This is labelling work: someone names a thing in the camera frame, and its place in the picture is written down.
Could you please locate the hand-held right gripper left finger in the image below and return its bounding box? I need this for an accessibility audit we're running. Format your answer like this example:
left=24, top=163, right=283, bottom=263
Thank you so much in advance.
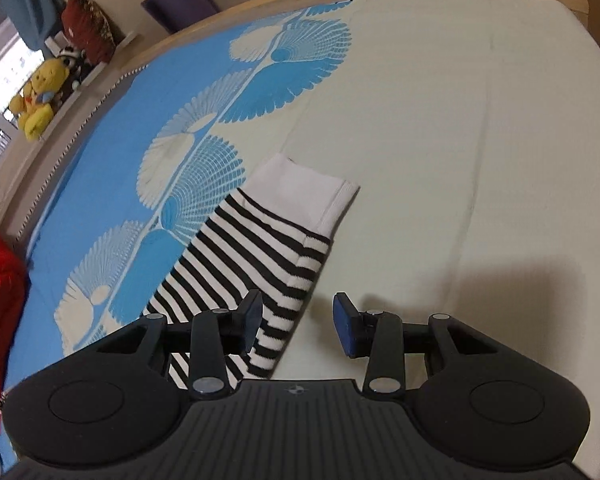
left=96, top=290, right=265, bottom=401

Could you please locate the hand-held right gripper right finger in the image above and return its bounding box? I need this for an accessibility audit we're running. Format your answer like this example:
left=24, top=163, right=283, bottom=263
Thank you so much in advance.
left=332, top=292, right=501, bottom=395

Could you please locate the black white striped garment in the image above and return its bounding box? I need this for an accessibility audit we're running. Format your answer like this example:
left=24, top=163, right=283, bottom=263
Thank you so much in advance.
left=145, top=154, right=361, bottom=391

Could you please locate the blue cream printed bed sheet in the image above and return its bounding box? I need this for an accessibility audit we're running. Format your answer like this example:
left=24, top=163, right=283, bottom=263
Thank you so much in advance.
left=0, top=0, right=600, bottom=480

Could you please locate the red cloth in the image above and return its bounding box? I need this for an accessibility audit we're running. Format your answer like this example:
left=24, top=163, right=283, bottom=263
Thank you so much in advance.
left=0, top=227, right=31, bottom=433

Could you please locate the yellow plush toy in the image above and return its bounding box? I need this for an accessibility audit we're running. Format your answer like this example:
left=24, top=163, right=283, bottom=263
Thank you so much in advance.
left=9, top=57, right=72, bottom=142

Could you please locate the black white plush toy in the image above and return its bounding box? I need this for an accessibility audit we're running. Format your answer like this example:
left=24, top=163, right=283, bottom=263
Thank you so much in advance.
left=55, top=45, right=94, bottom=87

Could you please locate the red patterned cushion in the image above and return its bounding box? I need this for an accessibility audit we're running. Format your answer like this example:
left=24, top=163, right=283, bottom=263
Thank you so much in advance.
left=61, top=0, right=117, bottom=67

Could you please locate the window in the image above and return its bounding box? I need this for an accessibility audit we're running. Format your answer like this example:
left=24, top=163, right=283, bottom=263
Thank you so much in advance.
left=0, top=15, right=37, bottom=176

